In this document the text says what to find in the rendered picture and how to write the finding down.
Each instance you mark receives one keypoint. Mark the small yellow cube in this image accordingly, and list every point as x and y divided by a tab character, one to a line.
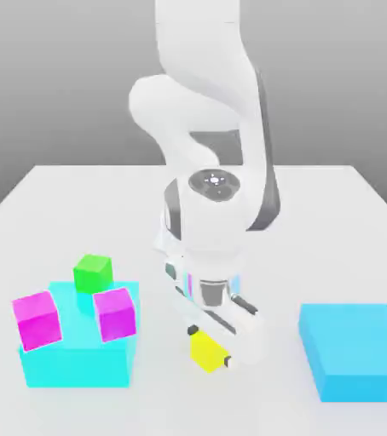
207	352

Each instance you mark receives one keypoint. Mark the large blue box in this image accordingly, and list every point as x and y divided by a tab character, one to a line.
357	351

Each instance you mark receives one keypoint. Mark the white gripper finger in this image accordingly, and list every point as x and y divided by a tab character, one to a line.
227	361
192	330

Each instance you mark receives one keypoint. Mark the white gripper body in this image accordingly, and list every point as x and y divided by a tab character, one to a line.
244	337

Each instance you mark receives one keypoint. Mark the large cyan box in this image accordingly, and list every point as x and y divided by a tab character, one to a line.
77	364

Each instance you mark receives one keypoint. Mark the small magenta cube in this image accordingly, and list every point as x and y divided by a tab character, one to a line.
116	315
37	322

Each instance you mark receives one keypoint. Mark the small green cube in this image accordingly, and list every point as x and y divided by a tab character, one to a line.
93	274

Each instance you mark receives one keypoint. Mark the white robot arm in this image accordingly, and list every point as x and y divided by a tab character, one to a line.
200	102

